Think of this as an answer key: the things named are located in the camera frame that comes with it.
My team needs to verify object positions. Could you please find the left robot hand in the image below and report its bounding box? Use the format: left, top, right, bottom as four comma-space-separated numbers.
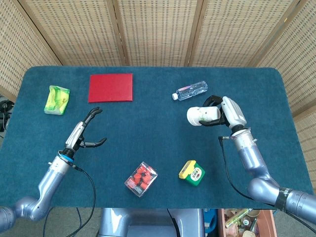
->
64, 106, 108, 152

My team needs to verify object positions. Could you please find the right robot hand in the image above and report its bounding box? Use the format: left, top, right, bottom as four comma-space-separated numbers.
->
198, 95, 248, 131

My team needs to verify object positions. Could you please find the green yellow tissue pack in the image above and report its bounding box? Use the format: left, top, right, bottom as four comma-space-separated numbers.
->
43, 85, 71, 116

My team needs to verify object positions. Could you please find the clear plastic water bottle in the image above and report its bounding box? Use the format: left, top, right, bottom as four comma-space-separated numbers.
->
172, 80, 208, 101

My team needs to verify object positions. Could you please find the red felt mat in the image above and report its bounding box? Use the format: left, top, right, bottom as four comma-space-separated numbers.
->
87, 73, 134, 104

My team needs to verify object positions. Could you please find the green tub with yellow lid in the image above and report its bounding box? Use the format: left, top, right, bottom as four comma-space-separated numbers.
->
178, 159, 206, 187

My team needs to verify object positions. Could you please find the blue table cloth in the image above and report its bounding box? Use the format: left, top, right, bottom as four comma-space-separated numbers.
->
0, 66, 314, 209

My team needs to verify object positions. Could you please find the clear box of red capsules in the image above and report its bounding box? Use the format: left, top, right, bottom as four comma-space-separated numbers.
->
124, 161, 158, 198

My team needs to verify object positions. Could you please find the green gold foil packet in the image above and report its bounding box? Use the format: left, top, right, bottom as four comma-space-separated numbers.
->
225, 208, 253, 227

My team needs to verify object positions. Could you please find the blue plastic container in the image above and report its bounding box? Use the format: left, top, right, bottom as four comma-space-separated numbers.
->
203, 208, 218, 233

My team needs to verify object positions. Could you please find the rattan folding screen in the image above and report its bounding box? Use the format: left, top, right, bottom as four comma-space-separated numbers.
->
0, 0, 316, 193

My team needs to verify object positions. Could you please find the orange storage crate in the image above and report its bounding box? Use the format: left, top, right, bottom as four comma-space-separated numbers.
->
217, 208, 277, 237

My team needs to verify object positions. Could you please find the blue-grey robot torso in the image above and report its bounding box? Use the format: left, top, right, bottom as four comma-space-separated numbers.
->
98, 207, 205, 237

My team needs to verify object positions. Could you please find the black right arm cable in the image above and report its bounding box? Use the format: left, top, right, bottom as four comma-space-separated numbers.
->
218, 135, 316, 233

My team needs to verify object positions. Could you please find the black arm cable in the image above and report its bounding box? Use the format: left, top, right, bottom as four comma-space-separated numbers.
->
218, 135, 316, 233
44, 165, 96, 237

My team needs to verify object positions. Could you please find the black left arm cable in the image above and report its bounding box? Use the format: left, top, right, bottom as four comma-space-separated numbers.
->
44, 165, 96, 237

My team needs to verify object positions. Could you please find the black cable bundle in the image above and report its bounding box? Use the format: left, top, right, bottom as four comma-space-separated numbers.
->
0, 100, 15, 131

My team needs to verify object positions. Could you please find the black floor cable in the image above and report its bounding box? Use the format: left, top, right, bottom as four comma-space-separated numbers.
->
74, 207, 82, 230

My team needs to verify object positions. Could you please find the black torso cable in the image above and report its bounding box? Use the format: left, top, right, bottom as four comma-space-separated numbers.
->
166, 208, 180, 234

